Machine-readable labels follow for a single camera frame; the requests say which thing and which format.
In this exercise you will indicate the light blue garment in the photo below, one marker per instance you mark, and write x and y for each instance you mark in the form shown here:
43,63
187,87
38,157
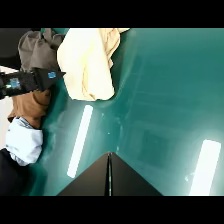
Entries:
25,141

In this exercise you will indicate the brown garment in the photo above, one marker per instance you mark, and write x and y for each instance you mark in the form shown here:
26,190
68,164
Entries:
30,106

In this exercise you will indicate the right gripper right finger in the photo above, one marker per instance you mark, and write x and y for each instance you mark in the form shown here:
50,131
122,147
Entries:
128,181

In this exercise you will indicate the black garment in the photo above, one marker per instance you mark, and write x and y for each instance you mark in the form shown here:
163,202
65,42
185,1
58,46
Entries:
11,176

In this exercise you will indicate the cream garment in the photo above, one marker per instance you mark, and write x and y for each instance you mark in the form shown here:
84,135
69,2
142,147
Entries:
86,63

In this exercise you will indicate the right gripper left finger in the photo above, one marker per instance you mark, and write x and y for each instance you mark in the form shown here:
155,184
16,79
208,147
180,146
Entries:
95,180

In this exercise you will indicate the grey-brown garment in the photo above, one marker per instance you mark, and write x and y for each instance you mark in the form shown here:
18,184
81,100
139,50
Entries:
36,50

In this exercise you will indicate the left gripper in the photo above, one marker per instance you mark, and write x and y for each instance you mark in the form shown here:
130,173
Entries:
16,84

